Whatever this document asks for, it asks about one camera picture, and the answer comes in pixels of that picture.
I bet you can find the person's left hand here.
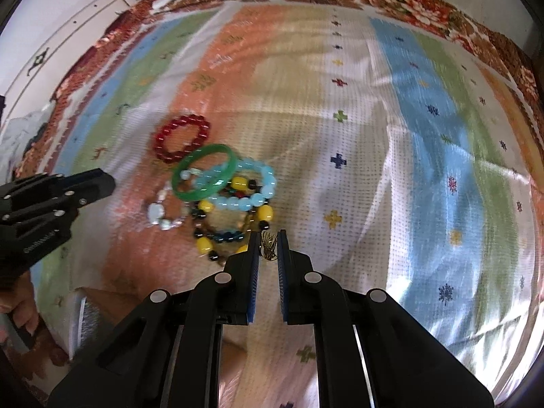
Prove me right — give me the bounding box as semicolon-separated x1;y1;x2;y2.
0;270;41;337

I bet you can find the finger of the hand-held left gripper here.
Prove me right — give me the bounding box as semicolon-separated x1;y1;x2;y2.
0;169;116;205
8;184;115;226

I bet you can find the pale white stone bracelet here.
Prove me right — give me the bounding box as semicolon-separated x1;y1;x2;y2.
147;168;205;231

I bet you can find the red bead bracelet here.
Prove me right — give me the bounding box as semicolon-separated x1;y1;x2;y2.
154;114;212;164

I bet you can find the striped colourful bedsheet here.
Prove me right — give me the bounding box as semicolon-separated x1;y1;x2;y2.
0;0;542;392

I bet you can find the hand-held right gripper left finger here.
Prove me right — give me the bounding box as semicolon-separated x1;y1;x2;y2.
47;232;262;408

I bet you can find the small gold chain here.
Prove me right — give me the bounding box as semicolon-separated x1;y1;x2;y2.
260;232;278;261

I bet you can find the grey white cloth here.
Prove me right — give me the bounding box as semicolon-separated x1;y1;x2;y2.
0;110;56;179

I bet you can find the white cabinet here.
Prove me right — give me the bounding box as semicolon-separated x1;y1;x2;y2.
0;0;141;111

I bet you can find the light blue bead bracelet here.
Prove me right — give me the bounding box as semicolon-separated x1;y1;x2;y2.
193;158;278;213

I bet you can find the green jade bangle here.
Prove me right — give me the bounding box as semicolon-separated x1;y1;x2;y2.
171;144;239;202

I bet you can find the yellow and black bead bracelet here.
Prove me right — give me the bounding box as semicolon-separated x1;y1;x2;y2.
189;172;275;264

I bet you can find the striped colourful blanket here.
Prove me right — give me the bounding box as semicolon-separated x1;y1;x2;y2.
25;0;540;408

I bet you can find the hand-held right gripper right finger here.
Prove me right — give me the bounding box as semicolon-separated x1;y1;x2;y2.
277;229;496;408

